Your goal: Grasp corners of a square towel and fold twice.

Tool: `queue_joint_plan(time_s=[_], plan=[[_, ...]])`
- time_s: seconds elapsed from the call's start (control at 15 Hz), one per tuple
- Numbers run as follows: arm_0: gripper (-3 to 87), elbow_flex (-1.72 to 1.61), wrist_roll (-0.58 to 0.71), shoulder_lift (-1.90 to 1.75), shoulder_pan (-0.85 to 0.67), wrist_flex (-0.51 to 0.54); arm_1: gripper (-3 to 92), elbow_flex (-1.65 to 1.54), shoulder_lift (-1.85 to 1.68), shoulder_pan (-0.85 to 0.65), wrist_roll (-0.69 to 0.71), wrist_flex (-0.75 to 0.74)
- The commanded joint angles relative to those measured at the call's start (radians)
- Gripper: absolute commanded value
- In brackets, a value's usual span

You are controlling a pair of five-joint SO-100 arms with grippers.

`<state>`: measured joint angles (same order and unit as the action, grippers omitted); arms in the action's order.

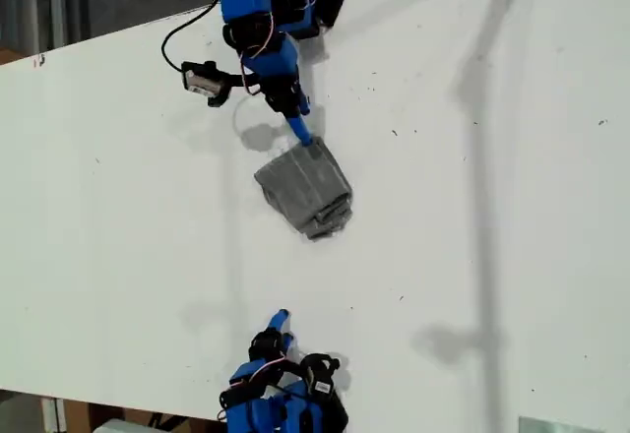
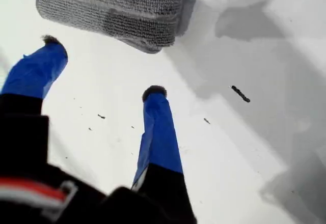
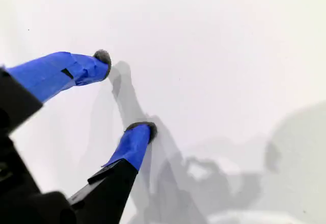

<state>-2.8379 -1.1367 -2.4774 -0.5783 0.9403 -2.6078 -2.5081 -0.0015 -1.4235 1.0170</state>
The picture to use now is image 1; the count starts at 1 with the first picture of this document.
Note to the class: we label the grey striped square towel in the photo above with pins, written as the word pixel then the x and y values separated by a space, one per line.
pixel 305 187

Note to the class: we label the white plastic container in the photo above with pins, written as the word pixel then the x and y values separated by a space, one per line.
pixel 118 425

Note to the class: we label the black camera stalk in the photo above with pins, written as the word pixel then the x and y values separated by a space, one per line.
pixel 236 79

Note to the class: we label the black camera box white label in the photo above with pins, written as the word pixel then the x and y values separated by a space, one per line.
pixel 320 384
pixel 202 81

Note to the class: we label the grey metal frame post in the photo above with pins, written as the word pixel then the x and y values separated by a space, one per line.
pixel 56 5

